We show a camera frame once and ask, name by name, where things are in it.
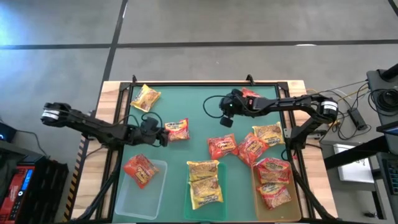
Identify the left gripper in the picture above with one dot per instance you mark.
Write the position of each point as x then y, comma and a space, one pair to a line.
146, 132

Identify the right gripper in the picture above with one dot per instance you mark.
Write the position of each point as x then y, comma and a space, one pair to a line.
233, 102

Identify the orange-red Maruchan noodle packet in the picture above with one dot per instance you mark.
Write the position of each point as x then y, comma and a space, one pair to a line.
140, 170
222, 146
251, 148
248, 92

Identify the yellow Maruchan noodle packet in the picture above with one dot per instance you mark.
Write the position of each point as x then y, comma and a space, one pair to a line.
269, 133
145, 98
205, 193
202, 168

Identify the clear plastic bin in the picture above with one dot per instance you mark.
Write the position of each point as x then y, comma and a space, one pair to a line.
140, 202

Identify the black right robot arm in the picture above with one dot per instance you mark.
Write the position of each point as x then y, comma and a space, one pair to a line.
289, 102

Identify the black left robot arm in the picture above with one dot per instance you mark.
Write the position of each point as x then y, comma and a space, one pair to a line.
93, 127

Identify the green plastic bin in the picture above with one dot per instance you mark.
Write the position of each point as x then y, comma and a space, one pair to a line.
205, 214

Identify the black yellow hazard strip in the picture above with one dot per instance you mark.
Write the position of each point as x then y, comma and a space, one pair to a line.
74, 183

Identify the amber plastic bin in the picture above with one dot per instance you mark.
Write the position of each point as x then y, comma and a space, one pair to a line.
280, 214

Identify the black plastic crate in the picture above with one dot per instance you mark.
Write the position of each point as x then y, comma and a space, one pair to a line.
46, 186

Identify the black power adapter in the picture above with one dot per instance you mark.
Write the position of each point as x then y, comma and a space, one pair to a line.
357, 118

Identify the black stand beam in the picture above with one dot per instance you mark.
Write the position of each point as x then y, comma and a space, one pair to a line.
354, 152

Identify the white paper sheet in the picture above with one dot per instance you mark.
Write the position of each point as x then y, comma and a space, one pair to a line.
354, 171

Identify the grey equipment cart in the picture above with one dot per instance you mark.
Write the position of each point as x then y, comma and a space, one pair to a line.
373, 81

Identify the black device with blue light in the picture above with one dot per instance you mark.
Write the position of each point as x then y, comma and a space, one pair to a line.
5, 132

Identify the red and black electronic device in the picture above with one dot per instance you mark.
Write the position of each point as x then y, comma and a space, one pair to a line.
12, 193

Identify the dark tablet screen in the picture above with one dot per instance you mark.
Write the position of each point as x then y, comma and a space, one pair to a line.
388, 129

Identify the small black floor object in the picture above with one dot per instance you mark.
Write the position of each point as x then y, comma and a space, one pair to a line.
369, 214

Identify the black pole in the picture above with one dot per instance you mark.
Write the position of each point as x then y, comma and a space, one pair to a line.
391, 72

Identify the black metal table frame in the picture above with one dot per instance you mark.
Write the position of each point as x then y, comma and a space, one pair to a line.
202, 83

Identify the black frame clamp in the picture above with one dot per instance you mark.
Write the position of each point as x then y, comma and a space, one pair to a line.
134, 78
250, 79

